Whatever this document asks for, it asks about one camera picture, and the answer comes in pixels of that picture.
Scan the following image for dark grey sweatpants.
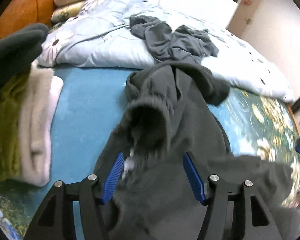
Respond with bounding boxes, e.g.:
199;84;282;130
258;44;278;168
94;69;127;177
96;62;300;239

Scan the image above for pink folded garment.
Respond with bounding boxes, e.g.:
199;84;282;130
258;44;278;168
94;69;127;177
43;76;64;185

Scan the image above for olive green folded garment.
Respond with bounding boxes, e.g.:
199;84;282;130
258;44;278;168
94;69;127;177
0;73;29;182

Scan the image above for beige folded garment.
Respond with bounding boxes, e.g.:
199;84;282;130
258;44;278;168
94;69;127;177
18;65;53;186

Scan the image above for teal floral bed sheet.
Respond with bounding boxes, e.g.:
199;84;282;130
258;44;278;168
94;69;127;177
0;65;300;239

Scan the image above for grey crumpled shirt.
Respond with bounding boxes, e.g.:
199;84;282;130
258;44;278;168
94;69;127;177
130;15;219;64

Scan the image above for dark grey folded garment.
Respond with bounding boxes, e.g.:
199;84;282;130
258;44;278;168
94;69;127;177
0;23;49;89

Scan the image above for light blue floral duvet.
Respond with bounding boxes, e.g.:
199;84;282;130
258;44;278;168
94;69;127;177
38;0;293;102

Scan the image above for yellow floral lower pillow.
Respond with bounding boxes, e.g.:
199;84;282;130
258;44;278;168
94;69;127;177
51;1;85;24

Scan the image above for orange wooden headboard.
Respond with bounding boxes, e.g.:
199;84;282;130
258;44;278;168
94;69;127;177
0;0;55;39

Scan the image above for wooden bed frame edge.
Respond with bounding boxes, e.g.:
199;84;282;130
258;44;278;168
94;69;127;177
285;103;300;138

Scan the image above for black cylinder by wall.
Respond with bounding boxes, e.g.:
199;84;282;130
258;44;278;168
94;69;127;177
291;97;300;113

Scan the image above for beige door with handle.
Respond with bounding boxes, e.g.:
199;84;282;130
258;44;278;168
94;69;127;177
227;0;264;40

